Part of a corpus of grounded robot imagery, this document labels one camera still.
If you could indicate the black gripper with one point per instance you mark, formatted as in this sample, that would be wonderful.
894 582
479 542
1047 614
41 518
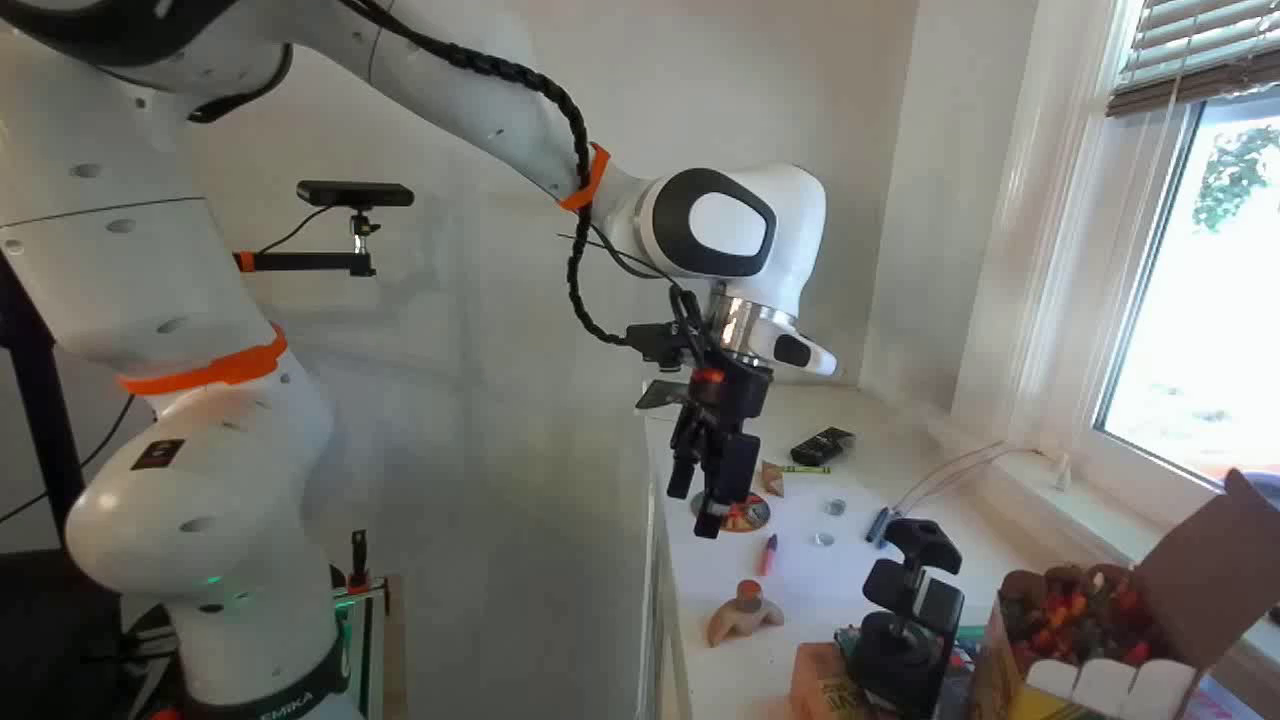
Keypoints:
708 436

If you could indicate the beige window blinds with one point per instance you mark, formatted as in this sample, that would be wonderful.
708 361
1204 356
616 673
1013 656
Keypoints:
1197 48

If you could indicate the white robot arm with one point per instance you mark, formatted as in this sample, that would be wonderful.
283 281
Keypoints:
124 266

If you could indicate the colourful round disc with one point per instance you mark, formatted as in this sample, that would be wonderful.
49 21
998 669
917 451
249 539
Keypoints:
750 512

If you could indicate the small brown toy piece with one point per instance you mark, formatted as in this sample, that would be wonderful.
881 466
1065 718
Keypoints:
770 478

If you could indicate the red marker pen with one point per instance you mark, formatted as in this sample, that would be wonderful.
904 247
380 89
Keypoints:
764 552

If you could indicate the brown clay figure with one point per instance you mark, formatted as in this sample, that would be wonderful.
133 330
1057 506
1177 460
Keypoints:
747 614

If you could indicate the black remote control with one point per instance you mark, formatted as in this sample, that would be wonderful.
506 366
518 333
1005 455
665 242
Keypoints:
821 451

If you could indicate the blue small pen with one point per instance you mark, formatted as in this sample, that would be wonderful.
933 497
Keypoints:
876 526

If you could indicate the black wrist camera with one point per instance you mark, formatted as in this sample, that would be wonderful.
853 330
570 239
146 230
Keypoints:
663 345

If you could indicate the black camera on mount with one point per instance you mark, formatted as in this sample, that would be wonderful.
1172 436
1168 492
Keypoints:
904 643

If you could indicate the black stereo camera on stand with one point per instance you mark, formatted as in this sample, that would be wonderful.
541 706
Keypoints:
334 195

